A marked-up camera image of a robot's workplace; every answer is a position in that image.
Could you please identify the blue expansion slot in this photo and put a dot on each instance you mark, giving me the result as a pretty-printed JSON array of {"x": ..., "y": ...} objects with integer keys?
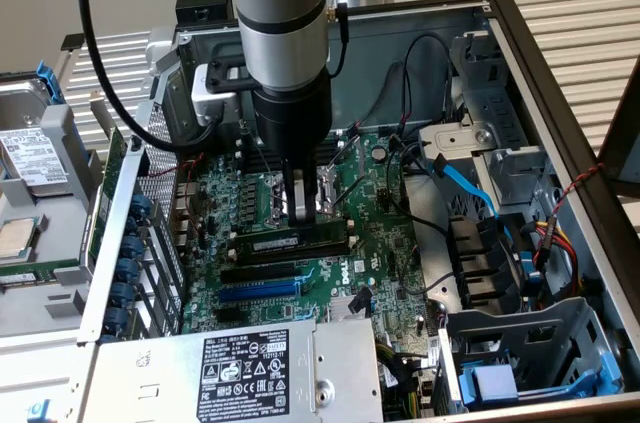
[{"x": 257, "y": 290}]

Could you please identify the blue plastic disk bracket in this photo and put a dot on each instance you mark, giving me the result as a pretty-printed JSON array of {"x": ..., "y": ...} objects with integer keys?
[{"x": 492, "y": 385}]

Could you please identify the small blue clip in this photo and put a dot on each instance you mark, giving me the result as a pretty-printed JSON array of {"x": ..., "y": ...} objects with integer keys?
[{"x": 39, "y": 413}]

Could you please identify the silver aluminium block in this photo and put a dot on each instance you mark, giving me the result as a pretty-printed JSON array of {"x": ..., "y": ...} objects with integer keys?
[{"x": 160, "y": 50}]

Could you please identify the grey disk bay cage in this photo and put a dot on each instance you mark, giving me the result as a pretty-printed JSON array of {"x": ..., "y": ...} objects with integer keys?
[{"x": 575, "y": 323}]

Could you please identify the dark brown monitor edge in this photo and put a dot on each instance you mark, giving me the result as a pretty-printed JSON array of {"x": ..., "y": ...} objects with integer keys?
[{"x": 625, "y": 143}]

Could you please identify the silver power supply unit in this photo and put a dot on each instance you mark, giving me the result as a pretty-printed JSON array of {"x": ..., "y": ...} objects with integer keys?
[{"x": 165, "y": 373}]

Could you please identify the metal port block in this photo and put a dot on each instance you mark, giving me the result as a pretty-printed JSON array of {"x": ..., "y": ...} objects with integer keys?
[{"x": 181, "y": 215}]

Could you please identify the short black expansion slot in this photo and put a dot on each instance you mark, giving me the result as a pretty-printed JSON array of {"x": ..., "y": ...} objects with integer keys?
[{"x": 228, "y": 313}]

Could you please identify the blue plastic disk rail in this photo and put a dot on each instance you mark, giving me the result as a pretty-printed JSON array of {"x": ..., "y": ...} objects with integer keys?
[{"x": 50, "y": 85}]

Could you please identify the metal locking lever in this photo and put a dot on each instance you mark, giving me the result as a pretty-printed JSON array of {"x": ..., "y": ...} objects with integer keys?
[
  {"x": 244, "y": 129},
  {"x": 350, "y": 190}
]

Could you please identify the black box device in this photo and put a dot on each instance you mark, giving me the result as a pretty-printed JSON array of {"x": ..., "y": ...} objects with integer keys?
[{"x": 202, "y": 3}]

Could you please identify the blue card retention clip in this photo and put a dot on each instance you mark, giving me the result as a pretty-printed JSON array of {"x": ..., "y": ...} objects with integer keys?
[
  {"x": 141, "y": 205},
  {"x": 128, "y": 270},
  {"x": 132, "y": 246},
  {"x": 122, "y": 294},
  {"x": 115, "y": 319}
]

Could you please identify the CPU socket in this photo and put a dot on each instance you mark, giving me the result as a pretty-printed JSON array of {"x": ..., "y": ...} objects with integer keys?
[{"x": 327, "y": 193}]

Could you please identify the bare silver hard disk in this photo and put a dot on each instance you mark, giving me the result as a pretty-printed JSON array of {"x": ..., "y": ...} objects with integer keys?
[{"x": 20, "y": 103}]

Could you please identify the green RAM stick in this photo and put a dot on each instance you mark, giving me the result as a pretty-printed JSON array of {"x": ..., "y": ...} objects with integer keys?
[
  {"x": 280, "y": 240},
  {"x": 20, "y": 279}
]

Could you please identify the silver chipset heatsink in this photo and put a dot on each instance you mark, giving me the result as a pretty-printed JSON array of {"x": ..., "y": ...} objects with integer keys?
[{"x": 340, "y": 310}]

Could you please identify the green motherboard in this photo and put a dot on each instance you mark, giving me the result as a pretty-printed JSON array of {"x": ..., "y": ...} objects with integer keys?
[{"x": 385, "y": 263}]

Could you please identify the coin cell battery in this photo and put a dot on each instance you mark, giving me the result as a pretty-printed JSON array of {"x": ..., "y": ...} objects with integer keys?
[{"x": 380, "y": 152}]

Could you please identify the bare metal disk bay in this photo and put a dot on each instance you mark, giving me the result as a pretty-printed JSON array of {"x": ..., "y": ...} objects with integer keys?
[{"x": 505, "y": 108}]

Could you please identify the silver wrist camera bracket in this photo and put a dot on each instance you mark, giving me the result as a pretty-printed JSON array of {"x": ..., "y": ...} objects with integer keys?
[{"x": 210, "y": 98}]

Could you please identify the black fan shroud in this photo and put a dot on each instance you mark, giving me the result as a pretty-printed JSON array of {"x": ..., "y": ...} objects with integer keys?
[{"x": 475, "y": 268}]

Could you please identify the green graphics card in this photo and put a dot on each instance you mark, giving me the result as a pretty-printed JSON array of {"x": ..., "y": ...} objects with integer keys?
[{"x": 112, "y": 168}]

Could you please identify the silver CPU chip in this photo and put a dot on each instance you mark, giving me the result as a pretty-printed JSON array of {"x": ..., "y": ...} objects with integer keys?
[{"x": 15, "y": 239}]

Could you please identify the hard disk with white label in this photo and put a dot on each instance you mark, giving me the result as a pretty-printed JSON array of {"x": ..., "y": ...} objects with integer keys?
[{"x": 30, "y": 153}]

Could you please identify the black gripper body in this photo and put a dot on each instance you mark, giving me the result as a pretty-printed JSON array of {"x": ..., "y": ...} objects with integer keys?
[{"x": 295, "y": 118}]

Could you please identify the open metal PC case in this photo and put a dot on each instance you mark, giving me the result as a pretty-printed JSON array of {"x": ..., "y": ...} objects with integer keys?
[{"x": 370, "y": 43}]

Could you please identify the long black expansion slot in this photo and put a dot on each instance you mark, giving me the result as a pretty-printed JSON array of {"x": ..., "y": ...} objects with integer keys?
[{"x": 257, "y": 273}]

